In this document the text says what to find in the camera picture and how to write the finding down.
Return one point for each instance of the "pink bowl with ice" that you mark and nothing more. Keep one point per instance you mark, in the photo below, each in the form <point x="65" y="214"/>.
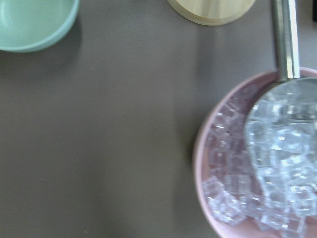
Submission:
<point x="219" y="149"/>

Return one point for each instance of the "wooden cup tree stand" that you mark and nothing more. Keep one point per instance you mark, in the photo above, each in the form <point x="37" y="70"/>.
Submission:
<point x="211" y="12"/>

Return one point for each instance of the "metal ice scoop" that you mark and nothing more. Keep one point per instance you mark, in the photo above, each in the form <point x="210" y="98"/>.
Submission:
<point x="281" y="127"/>

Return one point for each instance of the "green bowl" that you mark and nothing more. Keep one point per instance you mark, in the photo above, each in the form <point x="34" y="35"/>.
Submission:
<point x="33" y="25"/>

